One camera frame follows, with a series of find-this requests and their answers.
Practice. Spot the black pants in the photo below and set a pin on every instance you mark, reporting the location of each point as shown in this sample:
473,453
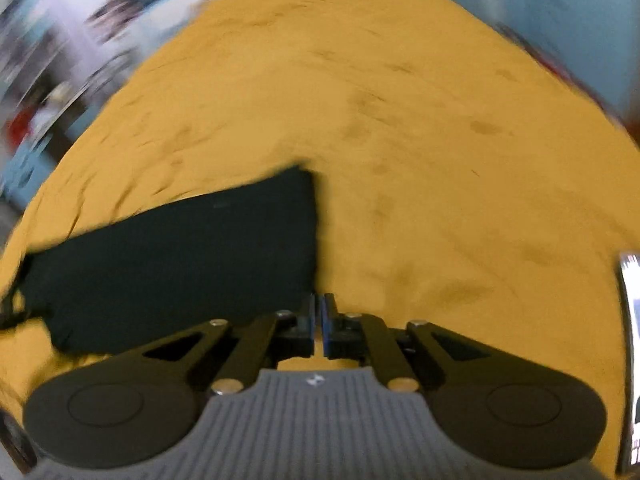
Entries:
190,265

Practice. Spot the black smartphone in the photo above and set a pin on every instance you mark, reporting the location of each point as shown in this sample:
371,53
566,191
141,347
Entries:
631,340

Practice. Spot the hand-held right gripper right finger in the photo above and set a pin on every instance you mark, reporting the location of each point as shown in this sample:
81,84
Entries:
327,326

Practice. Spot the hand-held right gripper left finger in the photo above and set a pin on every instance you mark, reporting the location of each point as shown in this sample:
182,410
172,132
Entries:
311,321

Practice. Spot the yellow quilted blanket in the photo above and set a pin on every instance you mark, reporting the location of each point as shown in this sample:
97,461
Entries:
410,160

